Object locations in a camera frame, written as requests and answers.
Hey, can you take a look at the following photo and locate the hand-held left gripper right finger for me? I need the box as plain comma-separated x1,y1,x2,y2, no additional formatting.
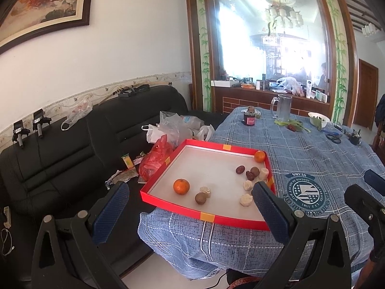
252,181,352,289

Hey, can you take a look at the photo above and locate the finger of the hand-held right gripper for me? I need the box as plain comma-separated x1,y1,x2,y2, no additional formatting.
364,169,385,194
344,184,385,226

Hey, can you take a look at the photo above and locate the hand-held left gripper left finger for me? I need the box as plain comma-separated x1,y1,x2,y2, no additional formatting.
32,181,130,289

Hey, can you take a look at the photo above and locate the red shallow box tray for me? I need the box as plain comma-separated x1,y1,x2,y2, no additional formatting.
140,139,276,232

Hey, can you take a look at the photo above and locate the person's right forearm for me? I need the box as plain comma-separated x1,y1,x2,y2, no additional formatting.
359,257,385,289

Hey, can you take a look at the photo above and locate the crumpled snack wrapper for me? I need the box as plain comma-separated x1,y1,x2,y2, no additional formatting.
105,169,139,190

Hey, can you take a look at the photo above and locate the black round device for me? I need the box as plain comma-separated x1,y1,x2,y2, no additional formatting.
348,129,362,145

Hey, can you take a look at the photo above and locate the blue plaid tablecloth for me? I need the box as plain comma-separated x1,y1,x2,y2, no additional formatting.
138,105,385,280

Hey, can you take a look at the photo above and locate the black leather sofa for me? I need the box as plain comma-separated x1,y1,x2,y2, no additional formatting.
0,84,229,279

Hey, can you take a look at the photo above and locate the dark jacket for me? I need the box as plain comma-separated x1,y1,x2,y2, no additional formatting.
374,94,385,133

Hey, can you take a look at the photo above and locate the red plastic bag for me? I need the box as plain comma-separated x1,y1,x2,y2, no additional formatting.
138,134,175,183

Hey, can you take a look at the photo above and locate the white bowl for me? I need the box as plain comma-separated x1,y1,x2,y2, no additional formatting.
308,112,330,128

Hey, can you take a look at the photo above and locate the wooden door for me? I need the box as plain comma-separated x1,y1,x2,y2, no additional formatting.
353,59,379,131

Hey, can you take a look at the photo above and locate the white plastic bag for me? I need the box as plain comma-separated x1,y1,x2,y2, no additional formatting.
192,125,215,142
146,124,169,143

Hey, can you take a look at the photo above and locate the dark jar red label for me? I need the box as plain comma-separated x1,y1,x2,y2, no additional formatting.
243,106,256,126

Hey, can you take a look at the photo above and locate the clear glass mug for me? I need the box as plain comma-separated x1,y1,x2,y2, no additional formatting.
270,94,293,121

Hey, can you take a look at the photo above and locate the crumpled clear plastic bag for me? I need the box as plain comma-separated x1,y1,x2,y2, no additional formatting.
61,98,93,131

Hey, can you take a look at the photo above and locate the black device on stand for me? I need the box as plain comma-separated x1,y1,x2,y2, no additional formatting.
32,109,52,139
12,120,31,149

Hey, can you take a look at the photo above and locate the wooden counter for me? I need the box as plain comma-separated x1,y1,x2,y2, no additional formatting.
211,80,331,118

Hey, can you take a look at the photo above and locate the glass partition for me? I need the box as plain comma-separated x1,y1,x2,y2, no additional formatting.
207,0,331,97

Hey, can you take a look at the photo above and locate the chandelier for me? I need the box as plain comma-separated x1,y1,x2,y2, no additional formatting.
262,0,304,37

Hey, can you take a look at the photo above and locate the bamboo wall painting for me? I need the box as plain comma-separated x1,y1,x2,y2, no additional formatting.
195,0,212,112
319,0,351,121

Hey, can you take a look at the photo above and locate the wooden partition frame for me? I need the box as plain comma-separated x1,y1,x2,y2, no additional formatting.
184,0,360,127

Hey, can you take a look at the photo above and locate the framed wall painting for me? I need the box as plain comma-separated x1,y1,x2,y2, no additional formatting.
0,0,96,55

